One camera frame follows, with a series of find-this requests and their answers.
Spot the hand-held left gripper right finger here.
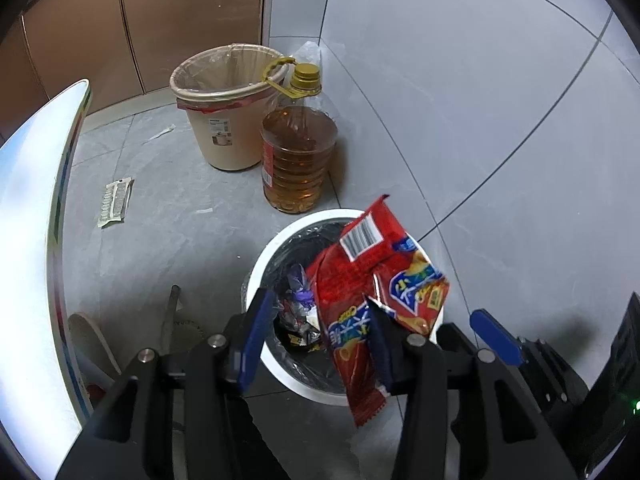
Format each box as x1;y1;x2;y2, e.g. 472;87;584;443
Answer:
367;297;581;480

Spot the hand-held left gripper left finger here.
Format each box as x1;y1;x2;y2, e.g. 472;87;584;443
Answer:
55;286;291;480

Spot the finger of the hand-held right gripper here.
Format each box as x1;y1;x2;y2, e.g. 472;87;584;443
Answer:
469;309;529;367
436;322;481;362

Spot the red snack packet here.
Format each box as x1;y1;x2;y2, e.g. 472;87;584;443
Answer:
305;195;451;428

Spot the white bin with black liner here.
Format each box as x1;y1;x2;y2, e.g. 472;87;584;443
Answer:
243;208;446;406

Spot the silver foil wrapper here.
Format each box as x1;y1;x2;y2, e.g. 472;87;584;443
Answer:
277;300;321;346

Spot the purple wrapper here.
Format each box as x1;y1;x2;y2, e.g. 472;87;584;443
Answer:
287;265;316;306

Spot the cooking oil bottle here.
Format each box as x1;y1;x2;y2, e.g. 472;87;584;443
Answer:
259;56;339;215

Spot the white strip wrapper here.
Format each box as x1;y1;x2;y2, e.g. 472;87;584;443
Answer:
96;176;136;229

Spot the beige bin with clear liner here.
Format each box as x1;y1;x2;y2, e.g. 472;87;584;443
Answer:
169;45;288;171

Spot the white paper scrap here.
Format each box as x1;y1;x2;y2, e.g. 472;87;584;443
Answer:
141;125;176;145

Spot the white table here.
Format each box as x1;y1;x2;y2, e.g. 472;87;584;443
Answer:
0;78;96;441

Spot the clear plastic bag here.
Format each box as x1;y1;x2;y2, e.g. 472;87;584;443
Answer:
290;40;323;68

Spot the brown wooden cabinet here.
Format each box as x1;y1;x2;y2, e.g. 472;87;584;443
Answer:
0;0;271;136

